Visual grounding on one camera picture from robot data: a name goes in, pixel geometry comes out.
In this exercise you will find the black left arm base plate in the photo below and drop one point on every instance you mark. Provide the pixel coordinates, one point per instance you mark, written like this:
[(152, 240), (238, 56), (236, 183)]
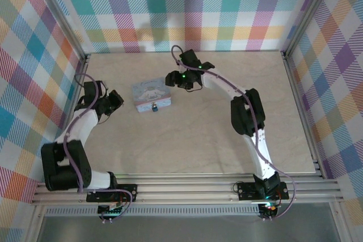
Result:
[(127, 192)]

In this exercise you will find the aluminium corner post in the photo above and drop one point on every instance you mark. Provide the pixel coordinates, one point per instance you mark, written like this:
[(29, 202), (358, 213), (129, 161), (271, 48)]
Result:
[(58, 12), (309, 12)]

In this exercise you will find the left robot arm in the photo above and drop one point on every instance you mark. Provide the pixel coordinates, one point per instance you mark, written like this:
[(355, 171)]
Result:
[(62, 168)]

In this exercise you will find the aluminium frame leg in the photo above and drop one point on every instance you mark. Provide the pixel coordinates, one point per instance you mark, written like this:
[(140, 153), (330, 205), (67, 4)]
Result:
[(341, 225), (35, 225)]

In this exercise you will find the right controller circuit board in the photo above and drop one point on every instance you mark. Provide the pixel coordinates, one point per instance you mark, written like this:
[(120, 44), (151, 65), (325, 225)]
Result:
[(268, 210)]

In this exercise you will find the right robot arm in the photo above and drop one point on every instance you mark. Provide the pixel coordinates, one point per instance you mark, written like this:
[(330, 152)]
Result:
[(241, 117)]

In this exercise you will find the left controller circuit board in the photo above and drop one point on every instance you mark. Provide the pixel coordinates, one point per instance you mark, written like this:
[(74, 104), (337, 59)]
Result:
[(109, 210)]

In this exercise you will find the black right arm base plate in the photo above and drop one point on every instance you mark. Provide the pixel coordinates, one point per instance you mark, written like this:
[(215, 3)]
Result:
[(246, 192)]

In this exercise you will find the aluminium side rail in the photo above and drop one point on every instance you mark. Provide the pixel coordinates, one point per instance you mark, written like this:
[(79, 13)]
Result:
[(84, 65), (289, 66)]

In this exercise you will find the grey metal panel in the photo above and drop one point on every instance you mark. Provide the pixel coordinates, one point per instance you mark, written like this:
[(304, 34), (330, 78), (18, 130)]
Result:
[(184, 229)]

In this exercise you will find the small blue padlock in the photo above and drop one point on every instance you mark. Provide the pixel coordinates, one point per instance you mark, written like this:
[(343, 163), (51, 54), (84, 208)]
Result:
[(155, 108)]

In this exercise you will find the controller circuit board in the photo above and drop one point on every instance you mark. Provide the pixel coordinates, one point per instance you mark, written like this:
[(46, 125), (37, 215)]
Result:
[(268, 210), (109, 210)]

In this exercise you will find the aluminium frame rails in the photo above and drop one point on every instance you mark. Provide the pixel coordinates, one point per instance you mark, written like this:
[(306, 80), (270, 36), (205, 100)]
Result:
[(184, 191)]

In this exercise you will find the pale blue cartoon tin box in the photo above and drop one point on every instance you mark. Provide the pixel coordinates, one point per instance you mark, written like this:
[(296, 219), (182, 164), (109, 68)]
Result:
[(150, 91)]

